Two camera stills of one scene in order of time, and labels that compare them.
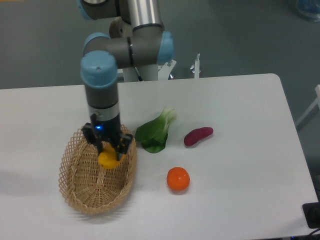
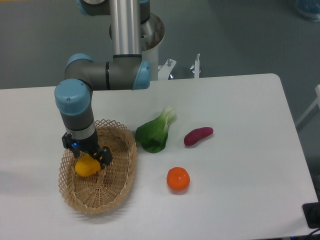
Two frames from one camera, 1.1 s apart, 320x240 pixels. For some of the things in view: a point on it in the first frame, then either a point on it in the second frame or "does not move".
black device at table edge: [312, 212] does not move
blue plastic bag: [310, 8] does not move
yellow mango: [108, 158] to [86, 165]
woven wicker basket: [89, 187] does not move
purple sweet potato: [194, 136] does not move
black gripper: [108, 130] to [103, 155]
